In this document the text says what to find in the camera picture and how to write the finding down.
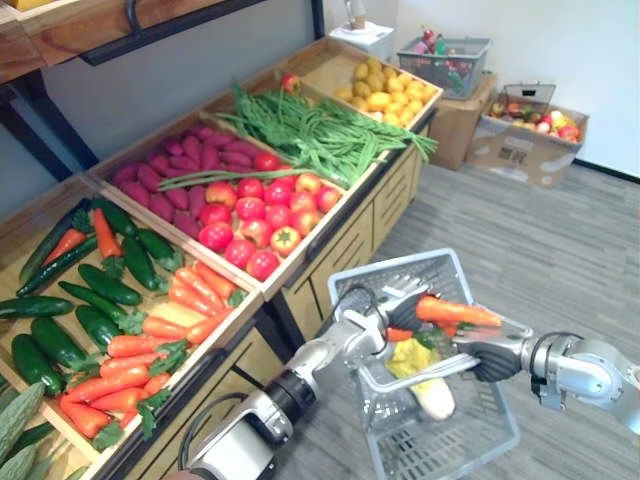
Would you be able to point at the wide cardboard box with fruit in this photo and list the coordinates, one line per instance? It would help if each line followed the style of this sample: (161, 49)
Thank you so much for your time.
(525, 150)

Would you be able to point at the olive yellow potato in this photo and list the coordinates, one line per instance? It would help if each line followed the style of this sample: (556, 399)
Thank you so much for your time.
(361, 89)
(378, 82)
(362, 72)
(375, 65)
(390, 73)

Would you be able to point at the single green long bean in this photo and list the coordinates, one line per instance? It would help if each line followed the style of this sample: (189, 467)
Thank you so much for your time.
(220, 176)

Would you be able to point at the left five-finger robot hand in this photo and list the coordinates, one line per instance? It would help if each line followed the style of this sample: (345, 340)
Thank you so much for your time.
(402, 312)

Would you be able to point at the right five-finger robot hand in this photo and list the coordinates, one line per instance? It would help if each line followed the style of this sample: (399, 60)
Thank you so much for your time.
(497, 365)

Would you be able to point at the green long beans pile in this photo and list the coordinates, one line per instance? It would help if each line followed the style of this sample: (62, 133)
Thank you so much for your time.
(320, 132)

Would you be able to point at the tomato with green stem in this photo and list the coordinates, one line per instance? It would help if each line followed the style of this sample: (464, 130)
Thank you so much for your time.
(285, 241)

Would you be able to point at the wooden overhead shelf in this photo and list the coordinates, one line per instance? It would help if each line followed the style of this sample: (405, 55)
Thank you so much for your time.
(75, 30)

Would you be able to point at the long dark green cucumber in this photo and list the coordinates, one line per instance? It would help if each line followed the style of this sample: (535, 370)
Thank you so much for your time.
(55, 267)
(50, 245)

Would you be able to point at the black metal hook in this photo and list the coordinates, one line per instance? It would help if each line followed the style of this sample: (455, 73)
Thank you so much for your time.
(133, 17)

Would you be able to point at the tall brown cardboard box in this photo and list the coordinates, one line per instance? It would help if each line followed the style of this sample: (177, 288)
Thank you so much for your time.
(455, 135)

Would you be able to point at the light green bitter gourd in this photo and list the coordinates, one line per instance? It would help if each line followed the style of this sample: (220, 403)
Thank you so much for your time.
(17, 420)
(17, 465)

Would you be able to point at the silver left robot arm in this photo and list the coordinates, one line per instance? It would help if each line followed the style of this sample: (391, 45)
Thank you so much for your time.
(310, 360)

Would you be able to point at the green leafy vegetable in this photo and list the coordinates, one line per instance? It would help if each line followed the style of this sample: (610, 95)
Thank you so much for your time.
(434, 339)

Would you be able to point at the purple sweet potato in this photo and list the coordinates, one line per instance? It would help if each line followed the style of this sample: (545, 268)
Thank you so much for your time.
(215, 136)
(124, 175)
(196, 200)
(236, 159)
(183, 163)
(241, 148)
(177, 198)
(186, 225)
(161, 207)
(159, 164)
(209, 157)
(135, 193)
(149, 177)
(191, 148)
(172, 145)

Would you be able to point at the black metal shelf frame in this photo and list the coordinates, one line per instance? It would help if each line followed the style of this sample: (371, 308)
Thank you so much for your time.
(40, 135)

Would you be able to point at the yellow-green napa cabbage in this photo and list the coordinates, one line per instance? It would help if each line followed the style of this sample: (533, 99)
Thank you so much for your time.
(417, 365)

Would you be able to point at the small orange carrot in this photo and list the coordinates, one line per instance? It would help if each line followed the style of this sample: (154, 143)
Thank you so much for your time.
(399, 334)

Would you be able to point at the pale yellow carrot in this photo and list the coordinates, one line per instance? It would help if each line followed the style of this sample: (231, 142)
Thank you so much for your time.
(175, 312)

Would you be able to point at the grey plastic shopping basket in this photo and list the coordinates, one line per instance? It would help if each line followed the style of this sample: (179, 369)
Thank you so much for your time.
(450, 435)

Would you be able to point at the grey basket with produce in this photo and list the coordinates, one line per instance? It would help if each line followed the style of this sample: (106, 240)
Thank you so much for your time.
(445, 70)

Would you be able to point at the wooden produce display stand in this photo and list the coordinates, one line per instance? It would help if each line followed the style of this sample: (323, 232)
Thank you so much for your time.
(345, 250)

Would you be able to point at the green bottle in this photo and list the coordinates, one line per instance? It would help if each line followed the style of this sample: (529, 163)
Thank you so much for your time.
(440, 46)

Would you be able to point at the red tomato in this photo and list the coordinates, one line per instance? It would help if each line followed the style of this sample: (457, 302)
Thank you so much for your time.
(262, 265)
(216, 236)
(286, 181)
(266, 161)
(240, 253)
(278, 216)
(250, 208)
(250, 188)
(328, 199)
(302, 201)
(278, 194)
(305, 223)
(215, 214)

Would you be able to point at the white box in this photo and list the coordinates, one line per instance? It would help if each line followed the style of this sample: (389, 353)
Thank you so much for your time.
(365, 37)

